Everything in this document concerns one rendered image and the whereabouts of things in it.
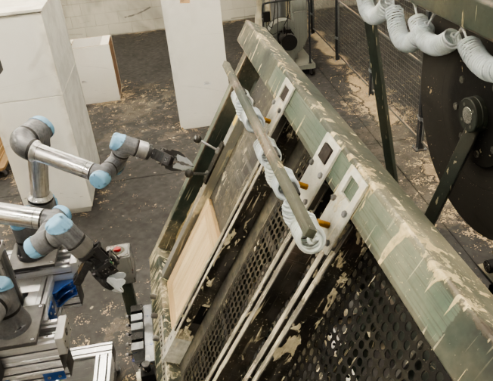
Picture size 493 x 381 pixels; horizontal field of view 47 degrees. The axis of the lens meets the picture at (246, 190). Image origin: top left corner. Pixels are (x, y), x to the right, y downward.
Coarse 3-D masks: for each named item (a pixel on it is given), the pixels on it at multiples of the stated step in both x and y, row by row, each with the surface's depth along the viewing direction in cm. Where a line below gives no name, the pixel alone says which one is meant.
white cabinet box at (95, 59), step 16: (80, 48) 683; (96, 48) 686; (112, 48) 720; (80, 64) 693; (96, 64) 695; (112, 64) 698; (80, 80) 702; (96, 80) 705; (112, 80) 708; (96, 96) 715; (112, 96) 718
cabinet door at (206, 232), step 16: (208, 208) 241; (208, 224) 235; (192, 240) 249; (208, 240) 230; (192, 256) 243; (208, 256) 225; (176, 272) 256; (192, 272) 237; (176, 288) 250; (192, 288) 231; (176, 304) 243; (176, 320) 236
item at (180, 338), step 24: (288, 96) 173; (240, 120) 177; (288, 144) 183; (264, 168) 186; (264, 192) 190; (240, 216) 194; (240, 240) 199; (216, 264) 202; (216, 288) 207; (192, 312) 211; (192, 336) 217; (168, 360) 220
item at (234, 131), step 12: (228, 132) 239; (240, 132) 237; (228, 144) 239; (228, 156) 242; (216, 168) 243; (216, 180) 246; (204, 192) 248; (204, 204) 251; (192, 216) 253; (192, 228) 256; (180, 240) 258; (180, 252) 262; (168, 264) 264; (168, 276) 267
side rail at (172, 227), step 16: (240, 64) 249; (240, 80) 251; (224, 96) 258; (224, 112) 257; (224, 128) 261; (208, 160) 268; (192, 192) 275; (176, 208) 278; (176, 224) 282; (160, 240) 286
